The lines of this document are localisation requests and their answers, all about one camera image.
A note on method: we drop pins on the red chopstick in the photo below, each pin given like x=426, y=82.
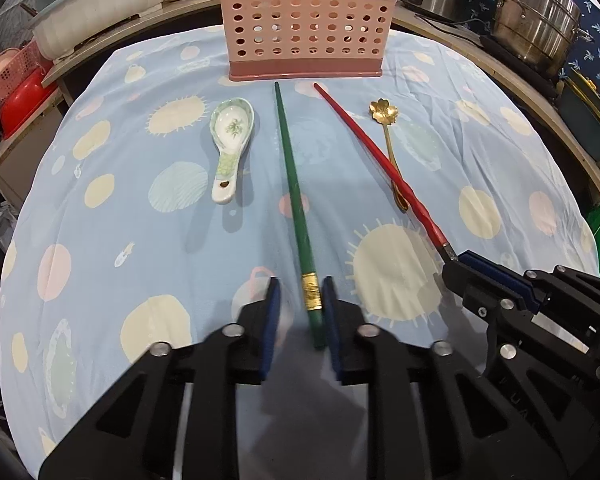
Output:
x=380, y=152

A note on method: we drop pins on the red plastic basin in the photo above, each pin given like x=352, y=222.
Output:
x=27, y=105

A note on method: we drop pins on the pink perforated utensil holder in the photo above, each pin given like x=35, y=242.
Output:
x=305, y=35

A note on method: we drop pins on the white green ceramic spoon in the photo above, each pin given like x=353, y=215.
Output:
x=232, y=125

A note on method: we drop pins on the black induction cooker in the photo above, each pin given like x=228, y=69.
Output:
x=547, y=85

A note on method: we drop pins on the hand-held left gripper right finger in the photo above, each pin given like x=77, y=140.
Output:
x=331, y=330

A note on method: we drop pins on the gold flower spoon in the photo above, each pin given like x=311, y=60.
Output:
x=382, y=110

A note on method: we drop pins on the white dish drainer teal lid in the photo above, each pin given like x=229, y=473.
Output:
x=95, y=20

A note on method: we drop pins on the green chopstick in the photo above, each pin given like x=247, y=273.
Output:
x=292, y=185

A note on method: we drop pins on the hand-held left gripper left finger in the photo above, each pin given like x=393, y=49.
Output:
x=271, y=330

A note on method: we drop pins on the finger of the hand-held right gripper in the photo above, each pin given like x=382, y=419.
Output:
x=472, y=285
x=510, y=280

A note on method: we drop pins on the steel steamer pot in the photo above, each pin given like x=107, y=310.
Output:
x=535, y=20

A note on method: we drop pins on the pink plastic basket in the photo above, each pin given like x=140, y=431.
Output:
x=10, y=75

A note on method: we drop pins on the dark green container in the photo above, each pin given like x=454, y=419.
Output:
x=587, y=125

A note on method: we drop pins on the grey plastic bag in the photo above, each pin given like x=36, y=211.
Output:
x=0, y=220

